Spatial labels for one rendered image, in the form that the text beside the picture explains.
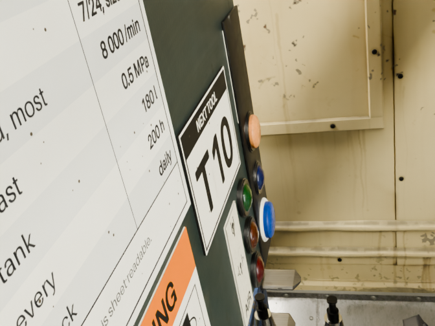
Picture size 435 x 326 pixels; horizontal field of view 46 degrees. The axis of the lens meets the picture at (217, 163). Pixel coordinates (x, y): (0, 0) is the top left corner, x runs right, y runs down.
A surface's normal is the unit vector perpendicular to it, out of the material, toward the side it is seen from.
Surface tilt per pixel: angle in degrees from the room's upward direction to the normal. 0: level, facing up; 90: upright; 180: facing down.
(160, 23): 90
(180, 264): 90
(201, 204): 90
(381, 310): 25
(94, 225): 90
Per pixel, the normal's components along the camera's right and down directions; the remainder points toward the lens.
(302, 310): -0.24, -0.59
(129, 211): 0.96, -0.04
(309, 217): -0.22, 0.49
